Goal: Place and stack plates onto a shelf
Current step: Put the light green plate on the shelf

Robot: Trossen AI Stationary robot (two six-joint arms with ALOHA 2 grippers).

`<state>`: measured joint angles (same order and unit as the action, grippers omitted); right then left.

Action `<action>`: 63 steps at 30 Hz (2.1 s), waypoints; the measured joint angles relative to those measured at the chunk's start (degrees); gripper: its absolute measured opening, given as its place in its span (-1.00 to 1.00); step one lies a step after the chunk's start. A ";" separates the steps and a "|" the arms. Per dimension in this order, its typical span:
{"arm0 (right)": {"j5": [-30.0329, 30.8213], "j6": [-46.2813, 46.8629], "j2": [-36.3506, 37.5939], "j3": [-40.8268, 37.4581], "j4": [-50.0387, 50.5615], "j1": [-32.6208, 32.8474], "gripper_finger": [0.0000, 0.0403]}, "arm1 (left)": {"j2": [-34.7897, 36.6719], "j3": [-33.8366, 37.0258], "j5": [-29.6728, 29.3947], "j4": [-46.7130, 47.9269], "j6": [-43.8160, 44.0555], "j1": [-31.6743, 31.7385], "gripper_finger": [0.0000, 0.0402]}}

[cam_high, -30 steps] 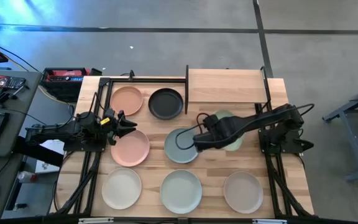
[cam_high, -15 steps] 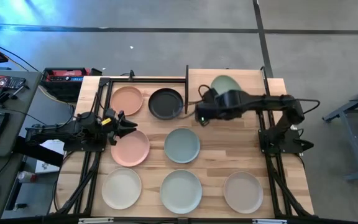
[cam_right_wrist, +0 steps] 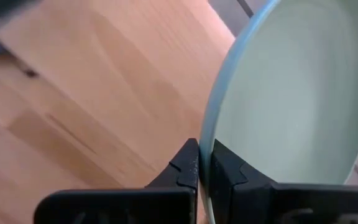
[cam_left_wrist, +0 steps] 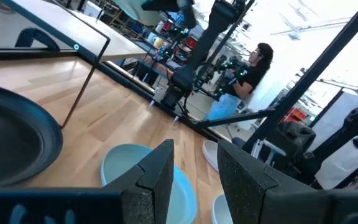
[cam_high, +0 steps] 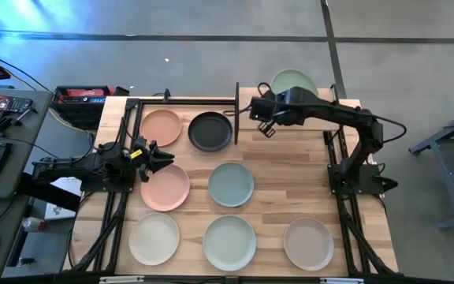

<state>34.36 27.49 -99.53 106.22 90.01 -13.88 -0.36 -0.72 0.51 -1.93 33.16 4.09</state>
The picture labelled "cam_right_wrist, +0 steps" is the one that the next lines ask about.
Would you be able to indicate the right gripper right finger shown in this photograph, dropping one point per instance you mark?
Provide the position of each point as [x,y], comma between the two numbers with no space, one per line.
[259,202]

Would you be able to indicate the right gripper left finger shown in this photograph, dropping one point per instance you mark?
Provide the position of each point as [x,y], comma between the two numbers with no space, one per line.
[154,205]

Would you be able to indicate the sage green plate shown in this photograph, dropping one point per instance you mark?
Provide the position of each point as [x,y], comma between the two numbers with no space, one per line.
[291,93]

